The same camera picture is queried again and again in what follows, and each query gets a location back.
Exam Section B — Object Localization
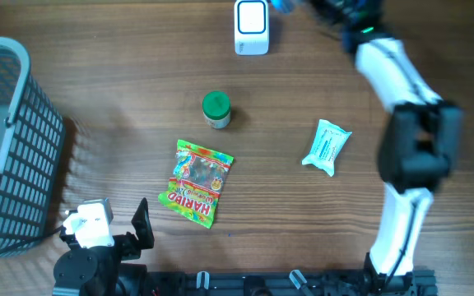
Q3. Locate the Haribo gummy candy bag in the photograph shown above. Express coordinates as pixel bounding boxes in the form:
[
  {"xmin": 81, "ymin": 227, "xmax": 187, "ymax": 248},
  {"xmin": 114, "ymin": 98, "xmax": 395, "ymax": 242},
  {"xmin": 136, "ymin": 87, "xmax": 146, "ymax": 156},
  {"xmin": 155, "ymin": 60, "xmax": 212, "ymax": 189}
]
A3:
[{"xmin": 158, "ymin": 139, "xmax": 234, "ymax": 229}]

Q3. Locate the teal tissue pack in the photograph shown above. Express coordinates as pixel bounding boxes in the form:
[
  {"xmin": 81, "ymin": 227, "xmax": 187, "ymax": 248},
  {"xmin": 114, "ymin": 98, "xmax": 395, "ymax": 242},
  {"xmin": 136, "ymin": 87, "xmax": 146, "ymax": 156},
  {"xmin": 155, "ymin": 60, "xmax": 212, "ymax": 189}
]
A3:
[{"xmin": 301, "ymin": 119, "xmax": 352, "ymax": 177}]

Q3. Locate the green lid jar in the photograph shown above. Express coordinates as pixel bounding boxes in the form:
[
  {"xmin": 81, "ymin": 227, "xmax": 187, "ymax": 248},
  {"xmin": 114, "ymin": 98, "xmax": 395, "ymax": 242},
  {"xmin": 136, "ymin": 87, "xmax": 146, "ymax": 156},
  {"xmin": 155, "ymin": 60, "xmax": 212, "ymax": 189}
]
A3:
[{"xmin": 202, "ymin": 91, "xmax": 231, "ymax": 129}]

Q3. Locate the white blue plaster box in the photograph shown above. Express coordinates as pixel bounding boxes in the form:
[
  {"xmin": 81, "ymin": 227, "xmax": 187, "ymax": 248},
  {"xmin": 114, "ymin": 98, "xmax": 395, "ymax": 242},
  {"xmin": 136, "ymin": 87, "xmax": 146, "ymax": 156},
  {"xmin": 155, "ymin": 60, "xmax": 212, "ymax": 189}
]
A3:
[{"xmin": 271, "ymin": 0, "xmax": 299, "ymax": 14}]

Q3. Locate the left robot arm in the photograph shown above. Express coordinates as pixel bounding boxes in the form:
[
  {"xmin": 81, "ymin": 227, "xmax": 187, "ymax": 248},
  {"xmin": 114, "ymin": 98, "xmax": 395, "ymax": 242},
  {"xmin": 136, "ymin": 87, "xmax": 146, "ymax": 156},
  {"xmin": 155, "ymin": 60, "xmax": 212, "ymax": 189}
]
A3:
[{"xmin": 53, "ymin": 198, "xmax": 155, "ymax": 295}]

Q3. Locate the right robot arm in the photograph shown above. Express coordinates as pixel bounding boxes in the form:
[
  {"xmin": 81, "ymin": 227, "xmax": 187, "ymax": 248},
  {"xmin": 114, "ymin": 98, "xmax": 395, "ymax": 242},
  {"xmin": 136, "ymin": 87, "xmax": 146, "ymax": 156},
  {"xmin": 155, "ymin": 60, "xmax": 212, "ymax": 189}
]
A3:
[{"xmin": 309, "ymin": 0, "xmax": 463, "ymax": 292}]

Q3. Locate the white barcode scanner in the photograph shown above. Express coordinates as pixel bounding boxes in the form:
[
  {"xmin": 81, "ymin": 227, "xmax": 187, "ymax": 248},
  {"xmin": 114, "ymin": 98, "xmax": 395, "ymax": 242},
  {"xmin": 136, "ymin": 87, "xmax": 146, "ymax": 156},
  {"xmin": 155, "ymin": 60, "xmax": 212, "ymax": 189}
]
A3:
[{"xmin": 234, "ymin": 0, "xmax": 269, "ymax": 56}]

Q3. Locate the grey plastic mesh basket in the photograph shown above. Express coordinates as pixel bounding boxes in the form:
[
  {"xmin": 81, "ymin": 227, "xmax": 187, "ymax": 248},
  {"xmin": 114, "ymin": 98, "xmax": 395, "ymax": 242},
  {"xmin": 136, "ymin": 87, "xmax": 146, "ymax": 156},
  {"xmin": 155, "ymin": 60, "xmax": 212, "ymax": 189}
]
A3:
[{"xmin": 0, "ymin": 37, "xmax": 66, "ymax": 249}]

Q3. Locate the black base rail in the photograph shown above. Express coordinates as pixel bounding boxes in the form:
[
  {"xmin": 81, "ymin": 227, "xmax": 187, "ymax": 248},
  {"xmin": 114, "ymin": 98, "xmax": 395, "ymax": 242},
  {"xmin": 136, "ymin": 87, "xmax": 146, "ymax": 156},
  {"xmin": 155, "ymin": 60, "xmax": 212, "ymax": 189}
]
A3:
[{"xmin": 139, "ymin": 270, "xmax": 439, "ymax": 296}]

